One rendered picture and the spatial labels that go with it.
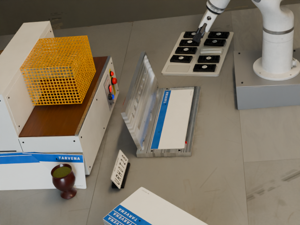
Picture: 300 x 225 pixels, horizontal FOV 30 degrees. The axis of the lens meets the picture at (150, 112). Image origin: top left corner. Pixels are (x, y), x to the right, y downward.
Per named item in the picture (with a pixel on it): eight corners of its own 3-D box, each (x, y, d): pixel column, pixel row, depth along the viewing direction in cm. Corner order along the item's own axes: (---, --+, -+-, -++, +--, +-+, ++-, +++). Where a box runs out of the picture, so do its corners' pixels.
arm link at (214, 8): (223, 12, 238) (220, 17, 240) (227, 2, 245) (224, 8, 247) (206, 2, 238) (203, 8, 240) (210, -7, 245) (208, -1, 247)
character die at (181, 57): (189, 63, 261) (189, 60, 260) (170, 62, 265) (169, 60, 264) (193, 57, 265) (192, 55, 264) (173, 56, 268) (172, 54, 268)
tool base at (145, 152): (191, 156, 208) (189, 148, 206) (136, 157, 212) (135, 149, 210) (201, 90, 243) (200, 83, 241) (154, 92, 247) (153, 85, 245)
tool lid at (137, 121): (125, 112, 200) (120, 113, 201) (143, 152, 210) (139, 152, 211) (145, 50, 235) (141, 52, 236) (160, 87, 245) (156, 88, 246)
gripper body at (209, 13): (220, 15, 239) (208, 35, 247) (225, 5, 247) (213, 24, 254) (205, 7, 239) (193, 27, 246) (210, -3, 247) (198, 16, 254)
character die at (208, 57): (218, 62, 257) (218, 60, 257) (197, 63, 260) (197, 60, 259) (220, 57, 261) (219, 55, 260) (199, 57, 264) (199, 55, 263)
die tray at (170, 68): (218, 76, 250) (218, 74, 249) (160, 75, 258) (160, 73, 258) (234, 33, 280) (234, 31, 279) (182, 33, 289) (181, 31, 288)
